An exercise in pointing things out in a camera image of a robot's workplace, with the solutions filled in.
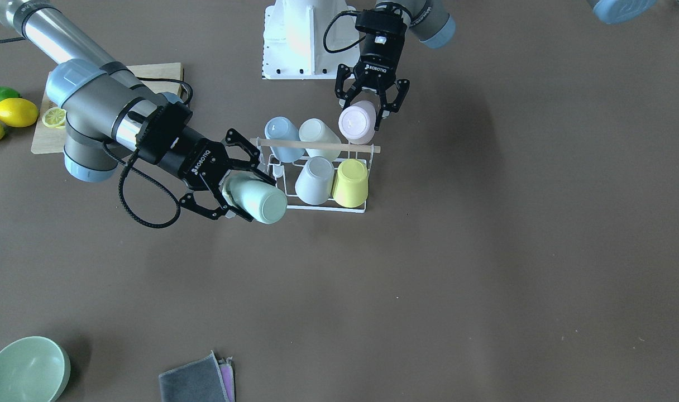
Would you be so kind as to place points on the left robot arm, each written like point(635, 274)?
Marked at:
point(428, 20)

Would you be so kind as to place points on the yellow plastic cup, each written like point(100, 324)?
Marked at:
point(351, 185)

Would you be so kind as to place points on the green bowl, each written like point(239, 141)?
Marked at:
point(34, 368)

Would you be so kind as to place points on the white plastic cup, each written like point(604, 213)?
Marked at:
point(314, 130)

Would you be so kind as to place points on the light blue plastic cup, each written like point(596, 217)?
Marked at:
point(281, 128)

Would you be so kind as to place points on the bamboo cutting board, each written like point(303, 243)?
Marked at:
point(50, 140)

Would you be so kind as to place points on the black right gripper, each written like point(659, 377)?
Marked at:
point(190, 157)

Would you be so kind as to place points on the green plastic cup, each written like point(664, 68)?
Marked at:
point(264, 202)

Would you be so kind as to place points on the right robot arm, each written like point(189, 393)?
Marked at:
point(113, 119)

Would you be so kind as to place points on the grey plastic cup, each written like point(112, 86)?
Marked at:
point(314, 183)

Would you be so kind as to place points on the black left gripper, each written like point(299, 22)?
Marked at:
point(376, 60)

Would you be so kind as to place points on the lemon slice lower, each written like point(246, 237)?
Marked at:
point(54, 118)

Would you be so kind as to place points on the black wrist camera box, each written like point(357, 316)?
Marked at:
point(381, 23)

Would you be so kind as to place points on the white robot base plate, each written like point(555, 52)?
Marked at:
point(294, 42)

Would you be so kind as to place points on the white wire cup holder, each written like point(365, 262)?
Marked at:
point(286, 174)

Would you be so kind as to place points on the pink plastic cup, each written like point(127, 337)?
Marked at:
point(357, 122)

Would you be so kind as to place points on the grey folded cloth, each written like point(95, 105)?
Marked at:
point(208, 379)

